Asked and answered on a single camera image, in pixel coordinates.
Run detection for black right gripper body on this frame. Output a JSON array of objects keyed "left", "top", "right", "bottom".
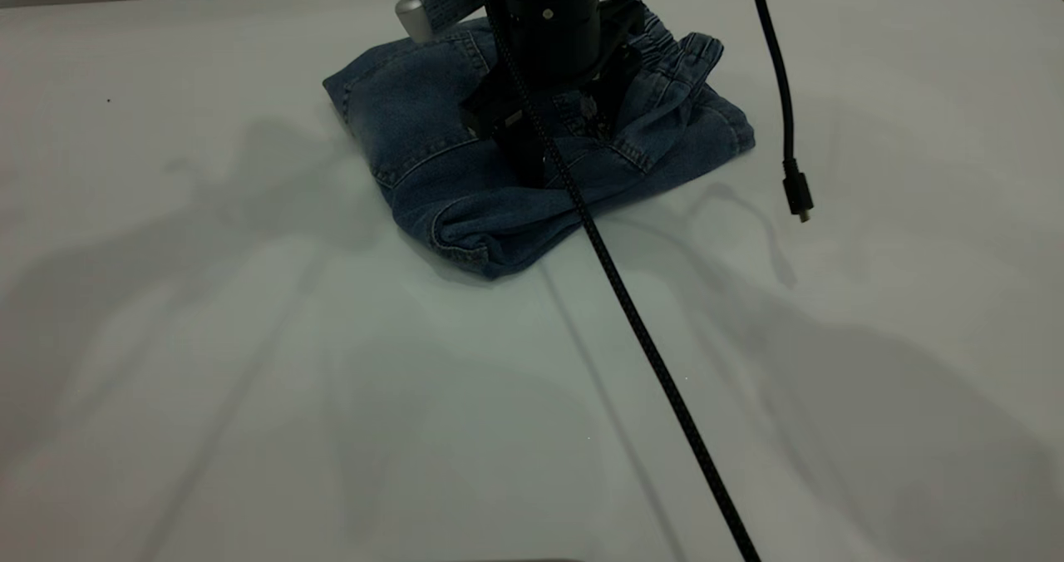
[{"left": 461, "top": 0, "right": 646, "bottom": 141}]

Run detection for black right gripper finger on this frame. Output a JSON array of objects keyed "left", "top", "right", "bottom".
[
  {"left": 581, "top": 46, "right": 643, "bottom": 136},
  {"left": 497, "top": 116, "right": 551, "bottom": 189}
]

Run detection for blue denim pants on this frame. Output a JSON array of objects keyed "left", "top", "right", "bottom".
[{"left": 323, "top": 0, "right": 757, "bottom": 281}]

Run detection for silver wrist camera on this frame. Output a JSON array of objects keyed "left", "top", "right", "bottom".
[{"left": 395, "top": 0, "right": 493, "bottom": 44}]

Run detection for black braided cable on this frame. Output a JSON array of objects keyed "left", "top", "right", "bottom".
[{"left": 485, "top": 0, "right": 762, "bottom": 562}]

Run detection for black cable with loose plug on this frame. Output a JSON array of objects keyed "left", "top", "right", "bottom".
[{"left": 746, "top": 0, "right": 815, "bottom": 224}]

